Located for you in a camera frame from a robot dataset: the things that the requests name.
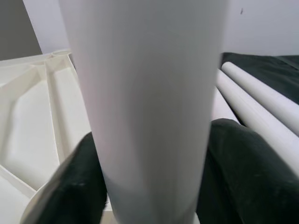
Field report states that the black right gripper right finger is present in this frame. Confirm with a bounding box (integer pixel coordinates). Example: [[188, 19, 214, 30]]
[[195, 118, 299, 224]]

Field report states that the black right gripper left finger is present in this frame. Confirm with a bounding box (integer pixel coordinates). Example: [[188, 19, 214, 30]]
[[35, 131, 109, 224]]

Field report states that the white plastic children table top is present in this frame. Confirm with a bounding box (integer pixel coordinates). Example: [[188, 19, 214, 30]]
[[0, 49, 201, 224]]

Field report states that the black cloth table cover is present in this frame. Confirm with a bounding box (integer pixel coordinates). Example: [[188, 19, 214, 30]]
[[221, 52, 299, 106]]

